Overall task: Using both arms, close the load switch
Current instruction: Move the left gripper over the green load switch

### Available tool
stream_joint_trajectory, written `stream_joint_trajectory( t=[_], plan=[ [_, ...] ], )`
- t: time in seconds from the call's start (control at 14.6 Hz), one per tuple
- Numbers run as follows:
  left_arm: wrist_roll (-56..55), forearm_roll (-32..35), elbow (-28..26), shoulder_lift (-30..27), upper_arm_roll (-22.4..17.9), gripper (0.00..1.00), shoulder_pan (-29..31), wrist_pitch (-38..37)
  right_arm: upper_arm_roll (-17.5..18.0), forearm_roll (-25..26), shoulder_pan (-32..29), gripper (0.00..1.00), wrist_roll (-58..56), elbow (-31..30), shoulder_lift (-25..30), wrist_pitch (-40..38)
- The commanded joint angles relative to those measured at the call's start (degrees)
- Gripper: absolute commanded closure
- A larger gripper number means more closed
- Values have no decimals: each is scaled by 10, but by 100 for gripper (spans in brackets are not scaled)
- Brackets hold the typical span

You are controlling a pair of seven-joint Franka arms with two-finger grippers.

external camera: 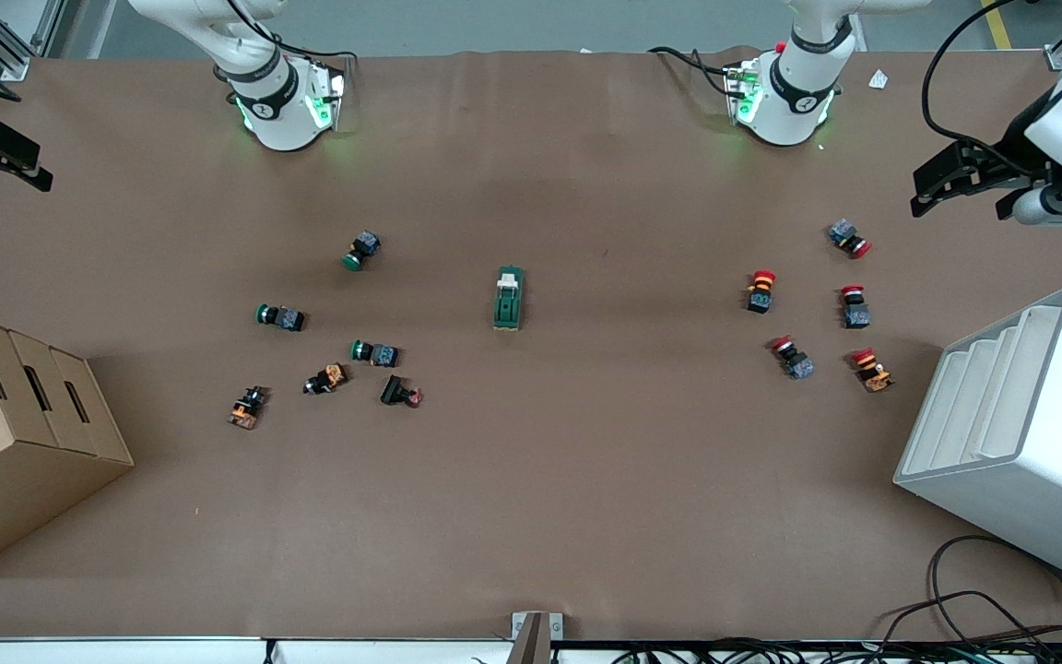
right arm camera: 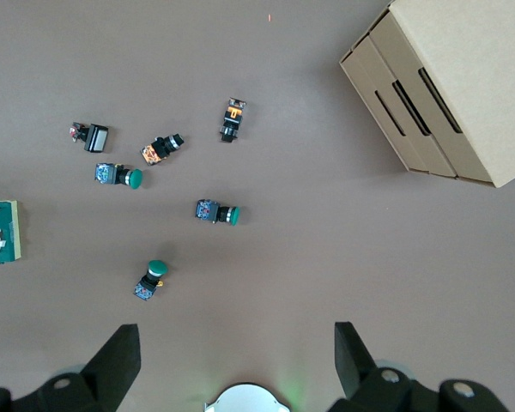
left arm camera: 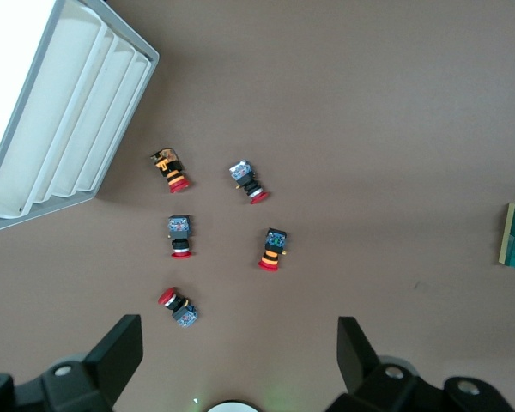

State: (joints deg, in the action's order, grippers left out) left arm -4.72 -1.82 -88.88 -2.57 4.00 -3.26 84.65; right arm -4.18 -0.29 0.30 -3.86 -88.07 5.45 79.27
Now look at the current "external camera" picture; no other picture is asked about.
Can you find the white stepped plastic bin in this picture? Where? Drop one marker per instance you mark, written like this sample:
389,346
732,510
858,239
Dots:
1020,443

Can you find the grey metal bracket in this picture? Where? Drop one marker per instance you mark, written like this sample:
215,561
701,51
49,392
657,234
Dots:
536,632

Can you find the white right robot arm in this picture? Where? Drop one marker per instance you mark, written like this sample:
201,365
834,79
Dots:
277,101

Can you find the black orange push button switch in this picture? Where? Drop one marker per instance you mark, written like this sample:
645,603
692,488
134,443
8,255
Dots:
247,408
326,379

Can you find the red button black orange block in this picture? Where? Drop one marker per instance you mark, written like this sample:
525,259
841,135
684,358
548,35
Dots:
761,291

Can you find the black switch with red lens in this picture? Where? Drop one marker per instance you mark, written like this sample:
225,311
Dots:
397,391

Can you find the brown cardboard box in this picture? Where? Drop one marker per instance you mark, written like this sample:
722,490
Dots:
15,443

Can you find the white paper scrap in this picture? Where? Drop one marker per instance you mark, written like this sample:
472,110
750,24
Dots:
878,79

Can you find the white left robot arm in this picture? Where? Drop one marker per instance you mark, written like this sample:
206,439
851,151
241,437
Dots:
794,92

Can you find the green load switch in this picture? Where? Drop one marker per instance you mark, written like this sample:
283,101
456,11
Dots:
508,304

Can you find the white table edge rail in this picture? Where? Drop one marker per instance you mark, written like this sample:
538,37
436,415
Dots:
125,652

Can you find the brown table mat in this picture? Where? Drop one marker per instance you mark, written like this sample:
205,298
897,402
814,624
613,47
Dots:
531,480

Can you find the red button blue block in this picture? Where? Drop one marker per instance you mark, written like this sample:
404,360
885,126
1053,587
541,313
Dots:
855,309
849,238
794,358

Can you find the green push button switch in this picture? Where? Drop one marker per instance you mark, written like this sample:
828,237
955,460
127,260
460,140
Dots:
363,249
282,318
376,353

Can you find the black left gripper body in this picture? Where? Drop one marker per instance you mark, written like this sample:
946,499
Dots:
1013,147

